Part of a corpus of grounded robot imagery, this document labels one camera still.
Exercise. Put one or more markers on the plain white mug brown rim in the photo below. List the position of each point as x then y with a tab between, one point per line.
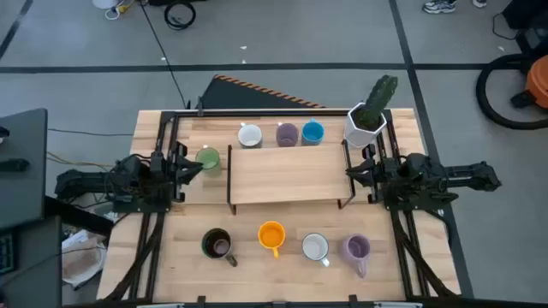
250	136

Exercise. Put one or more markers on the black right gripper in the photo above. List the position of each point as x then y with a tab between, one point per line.
385	177

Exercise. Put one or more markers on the yellow mug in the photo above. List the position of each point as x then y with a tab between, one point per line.
272	235

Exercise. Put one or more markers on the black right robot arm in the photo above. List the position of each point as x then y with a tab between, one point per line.
454	175

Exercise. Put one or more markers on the white hexagonal planter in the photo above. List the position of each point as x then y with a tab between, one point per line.
357	136

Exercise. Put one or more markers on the orange shop vacuum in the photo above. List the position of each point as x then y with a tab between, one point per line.
538	83

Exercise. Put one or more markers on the white mug blue leaf print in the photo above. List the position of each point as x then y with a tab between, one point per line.
315	247

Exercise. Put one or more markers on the person's shoe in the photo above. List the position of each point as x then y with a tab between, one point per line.
438	6
479	3

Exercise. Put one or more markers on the wooden shelf riser black legs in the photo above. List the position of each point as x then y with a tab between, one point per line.
289	173

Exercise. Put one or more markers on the black keyboard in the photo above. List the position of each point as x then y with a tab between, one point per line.
6	252

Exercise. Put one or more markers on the dark glazed mug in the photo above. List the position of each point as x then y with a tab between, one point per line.
216	244

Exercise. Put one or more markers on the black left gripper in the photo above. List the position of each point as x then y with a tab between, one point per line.
169	175

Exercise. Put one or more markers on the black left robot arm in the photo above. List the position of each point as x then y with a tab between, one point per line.
85	181

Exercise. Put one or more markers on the crumpled paper bag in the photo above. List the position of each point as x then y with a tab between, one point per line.
83	261

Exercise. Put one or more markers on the pink bubble-ringed mug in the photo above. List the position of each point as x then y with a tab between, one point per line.
356	249

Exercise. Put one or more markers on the black aluminium table frame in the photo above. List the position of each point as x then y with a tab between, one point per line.
257	113

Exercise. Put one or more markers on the black ramp with hazard stripe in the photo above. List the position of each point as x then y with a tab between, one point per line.
240	96

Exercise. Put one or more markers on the green cactus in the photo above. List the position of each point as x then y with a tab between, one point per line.
379	100

